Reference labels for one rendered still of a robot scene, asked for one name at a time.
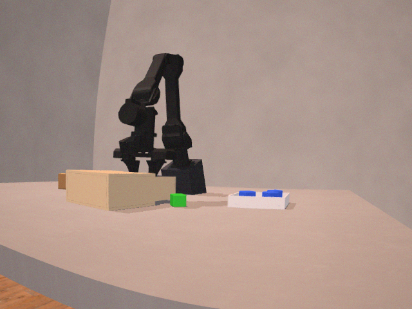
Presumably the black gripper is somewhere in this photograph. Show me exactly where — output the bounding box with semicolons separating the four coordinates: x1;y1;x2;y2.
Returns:
113;128;176;176

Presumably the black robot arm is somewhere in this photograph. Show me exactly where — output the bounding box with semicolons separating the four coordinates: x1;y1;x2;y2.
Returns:
118;53;192;168

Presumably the green block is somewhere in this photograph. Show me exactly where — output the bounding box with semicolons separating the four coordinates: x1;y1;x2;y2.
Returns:
170;194;187;207

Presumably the brown cardboard box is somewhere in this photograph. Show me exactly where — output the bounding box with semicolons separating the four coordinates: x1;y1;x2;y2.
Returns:
58;173;66;189

